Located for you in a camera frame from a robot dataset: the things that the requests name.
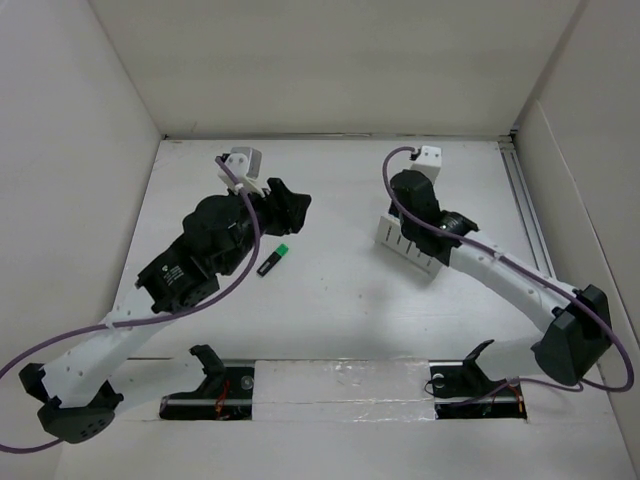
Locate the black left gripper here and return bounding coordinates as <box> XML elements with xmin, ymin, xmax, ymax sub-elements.
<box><xmin>217</xmin><ymin>177</ymin><xmax>309</xmax><ymax>277</ymax></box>

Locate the green cap highlighter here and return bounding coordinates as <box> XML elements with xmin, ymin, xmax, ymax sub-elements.
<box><xmin>256</xmin><ymin>244</ymin><xmax>289</xmax><ymax>278</ymax></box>

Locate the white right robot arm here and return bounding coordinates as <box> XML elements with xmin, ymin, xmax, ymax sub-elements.
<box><xmin>390</xmin><ymin>169</ymin><xmax>611</xmax><ymax>386</ymax></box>

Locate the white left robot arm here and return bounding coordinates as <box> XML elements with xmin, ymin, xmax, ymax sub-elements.
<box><xmin>19</xmin><ymin>178</ymin><xmax>312</xmax><ymax>444</ymax></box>

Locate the white slotted desk organizer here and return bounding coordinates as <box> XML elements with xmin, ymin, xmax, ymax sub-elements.
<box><xmin>375</xmin><ymin>213</ymin><xmax>442</xmax><ymax>279</ymax></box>

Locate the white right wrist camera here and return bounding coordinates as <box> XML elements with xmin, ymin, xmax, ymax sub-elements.
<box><xmin>410</xmin><ymin>145</ymin><xmax>442</xmax><ymax>183</ymax></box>

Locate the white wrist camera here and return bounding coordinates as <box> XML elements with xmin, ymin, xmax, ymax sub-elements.
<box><xmin>410</xmin><ymin>145</ymin><xmax>442</xmax><ymax>183</ymax></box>
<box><xmin>218</xmin><ymin>147</ymin><xmax>268</xmax><ymax>197</ymax></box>

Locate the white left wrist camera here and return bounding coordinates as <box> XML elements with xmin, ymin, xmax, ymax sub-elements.
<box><xmin>218</xmin><ymin>147</ymin><xmax>268</xmax><ymax>197</ymax></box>

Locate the aluminium rail right side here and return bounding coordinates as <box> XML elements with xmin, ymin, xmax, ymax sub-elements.
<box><xmin>498</xmin><ymin>140</ymin><xmax>556</xmax><ymax>278</ymax></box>

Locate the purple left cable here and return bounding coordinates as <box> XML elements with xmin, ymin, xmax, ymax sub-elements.
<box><xmin>0</xmin><ymin>155</ymin><xmax>264</xmax><ymax>450</ymax></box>

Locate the purple cable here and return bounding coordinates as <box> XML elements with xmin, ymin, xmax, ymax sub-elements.
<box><xmin>382</xmin><ymin>146</ymin><xmax>634</xmax><ymax>391</ymax></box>
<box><xmin>0</xmin><ymin>155</ymin><xmax>264</xmax><ymax>450</ymax></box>

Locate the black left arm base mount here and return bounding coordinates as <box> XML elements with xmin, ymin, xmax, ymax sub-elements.
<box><xmin>159</xmin><ymin>345</ymin><xmax>255</xmax><ymax>421</ymax></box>

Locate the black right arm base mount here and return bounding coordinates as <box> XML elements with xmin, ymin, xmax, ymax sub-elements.
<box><xmin>423</xmin><ymin>339</ymin><xmax>527</xmax><ymax>420</ymax></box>

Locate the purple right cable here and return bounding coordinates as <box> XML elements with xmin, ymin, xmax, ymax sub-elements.
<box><xmin>382</xmin><ymin>146</ymin><xmax>634</xmax><ymax>391</ymax></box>

